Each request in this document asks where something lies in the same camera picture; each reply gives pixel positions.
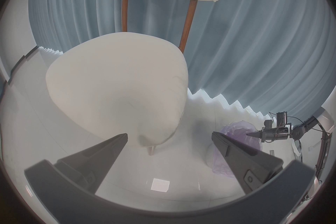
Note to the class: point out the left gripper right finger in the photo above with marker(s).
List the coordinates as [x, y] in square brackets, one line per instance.
[249, 165]

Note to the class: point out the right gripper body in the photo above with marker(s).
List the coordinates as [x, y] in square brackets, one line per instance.
[270, 135]

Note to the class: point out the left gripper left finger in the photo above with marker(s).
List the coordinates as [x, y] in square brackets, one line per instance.
[99, 162]

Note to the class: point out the purple plastic bag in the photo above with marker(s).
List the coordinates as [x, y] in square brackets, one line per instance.
[236, 131]

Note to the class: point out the white cushioned wooden chair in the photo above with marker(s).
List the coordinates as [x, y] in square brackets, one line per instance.
[118, 86]

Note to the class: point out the pale blue curtain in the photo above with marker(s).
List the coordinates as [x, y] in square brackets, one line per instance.
[249, 34]

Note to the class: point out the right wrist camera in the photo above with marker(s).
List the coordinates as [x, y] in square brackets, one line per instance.
[268, 123]

